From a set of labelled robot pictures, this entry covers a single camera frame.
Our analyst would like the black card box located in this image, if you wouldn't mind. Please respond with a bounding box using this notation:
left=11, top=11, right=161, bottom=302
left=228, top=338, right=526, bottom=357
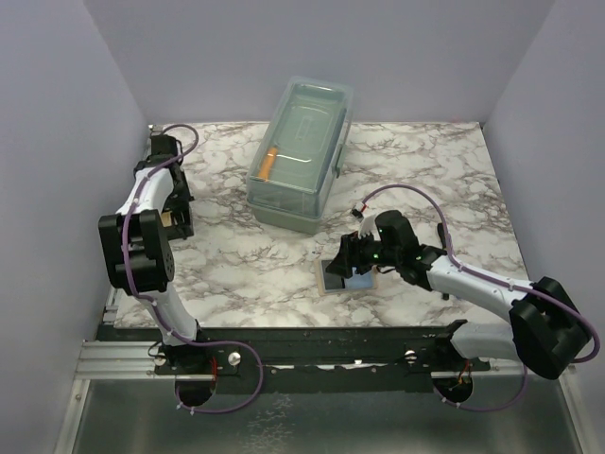
left=161, top=183, right=194, bottom=240

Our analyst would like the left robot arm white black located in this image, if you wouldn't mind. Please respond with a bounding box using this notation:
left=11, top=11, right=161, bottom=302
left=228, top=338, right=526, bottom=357
left=98, top=132, right=210, bottom=374

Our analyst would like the aluminium extrusion rail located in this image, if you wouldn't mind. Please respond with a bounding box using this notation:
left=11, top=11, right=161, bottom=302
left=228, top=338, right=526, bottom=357
left=75, top=340, right=176, bottom=380

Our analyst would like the orange tool inside toolbox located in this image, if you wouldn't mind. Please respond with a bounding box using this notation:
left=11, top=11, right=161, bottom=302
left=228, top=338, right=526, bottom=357
left=257, top=147, right=279, bottom=181

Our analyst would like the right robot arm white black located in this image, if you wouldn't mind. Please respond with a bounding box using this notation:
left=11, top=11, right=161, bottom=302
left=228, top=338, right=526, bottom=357
left=326, top=210, right=593, bottom=379

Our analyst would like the translucent green plastic toolbox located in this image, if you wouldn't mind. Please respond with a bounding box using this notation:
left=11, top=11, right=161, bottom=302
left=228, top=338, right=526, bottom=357
left=246, top=78, right=354, bottom=235

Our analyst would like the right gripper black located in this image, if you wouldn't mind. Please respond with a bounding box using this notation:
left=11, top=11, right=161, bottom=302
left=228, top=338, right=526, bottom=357
left=325, top=228, right=401, bottom=279

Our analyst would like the black VIP credit card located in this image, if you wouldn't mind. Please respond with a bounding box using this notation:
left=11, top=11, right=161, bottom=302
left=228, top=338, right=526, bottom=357
left=321, top=260, right=350, bottom=292

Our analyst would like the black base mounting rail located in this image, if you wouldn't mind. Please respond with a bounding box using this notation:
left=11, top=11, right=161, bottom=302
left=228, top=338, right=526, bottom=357
left=155, top=323, right=493, bottom=393

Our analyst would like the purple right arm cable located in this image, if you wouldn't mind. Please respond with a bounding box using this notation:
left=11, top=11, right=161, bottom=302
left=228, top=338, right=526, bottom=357
left=349, top=183, right=597, bottom=411

